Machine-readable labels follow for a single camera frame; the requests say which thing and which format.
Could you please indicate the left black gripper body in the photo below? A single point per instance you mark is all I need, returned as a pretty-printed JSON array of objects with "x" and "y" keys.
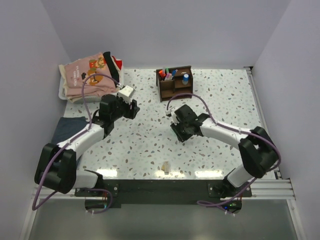
[{"x": 123, "y": 109}]

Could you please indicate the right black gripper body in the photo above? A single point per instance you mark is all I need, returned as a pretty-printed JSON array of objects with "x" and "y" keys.
[{"x": 181, "y": 131}]

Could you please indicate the brown wooden desk organizer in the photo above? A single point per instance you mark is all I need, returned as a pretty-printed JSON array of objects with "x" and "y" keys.
[{"x": 170, "y": 88}]

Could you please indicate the blue grey sharpener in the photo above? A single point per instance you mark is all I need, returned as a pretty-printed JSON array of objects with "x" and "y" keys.
[{"x": 185, "y": 79}]

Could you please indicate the orange black highlighter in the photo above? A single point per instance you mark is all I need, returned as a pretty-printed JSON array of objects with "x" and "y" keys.
[{"x": 160, "y": 74}]

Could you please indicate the pink capped pen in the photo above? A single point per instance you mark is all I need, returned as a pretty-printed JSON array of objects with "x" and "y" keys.
[{"x": 168, "y": 75}]

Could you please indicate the beige eraser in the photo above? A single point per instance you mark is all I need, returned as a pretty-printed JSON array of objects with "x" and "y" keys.
[{"x": 165, "y": 167}]

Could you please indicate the red clear pen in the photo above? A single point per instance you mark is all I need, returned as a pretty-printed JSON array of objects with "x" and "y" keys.
[{"x": 163, "y": 73}]

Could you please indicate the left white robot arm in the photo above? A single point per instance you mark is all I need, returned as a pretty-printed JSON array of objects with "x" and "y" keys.
[{"x": 57, "y": 168}]

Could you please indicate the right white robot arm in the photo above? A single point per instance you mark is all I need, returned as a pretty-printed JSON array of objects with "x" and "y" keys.
[{"x": 257, "y": 151}]

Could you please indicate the black red folded garment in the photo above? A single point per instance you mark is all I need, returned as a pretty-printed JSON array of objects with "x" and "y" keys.
[{"x": 115, "y": 66}]

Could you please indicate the blue folded cloth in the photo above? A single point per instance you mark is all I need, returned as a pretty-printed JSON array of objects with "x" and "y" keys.
[{"x": 68, "y": 127}]

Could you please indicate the pink pixel-print shirt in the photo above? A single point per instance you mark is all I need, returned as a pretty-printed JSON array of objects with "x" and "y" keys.
[{"x": 89, "y": 76}]

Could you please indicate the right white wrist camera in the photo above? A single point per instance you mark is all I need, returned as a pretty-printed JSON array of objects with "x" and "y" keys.
[{"x": 170, "y": 113}]

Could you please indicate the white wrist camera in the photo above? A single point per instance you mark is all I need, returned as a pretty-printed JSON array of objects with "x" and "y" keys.
[
  {"x": 126, "y": 93},
  {"x": 170, "y": 113}
]

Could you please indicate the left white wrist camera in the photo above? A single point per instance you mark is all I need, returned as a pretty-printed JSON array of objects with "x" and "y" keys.
[{"x": 126, "y": 93}]

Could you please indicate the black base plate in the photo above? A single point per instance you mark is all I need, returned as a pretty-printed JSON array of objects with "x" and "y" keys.
[{"x": 115, "y": 193}]

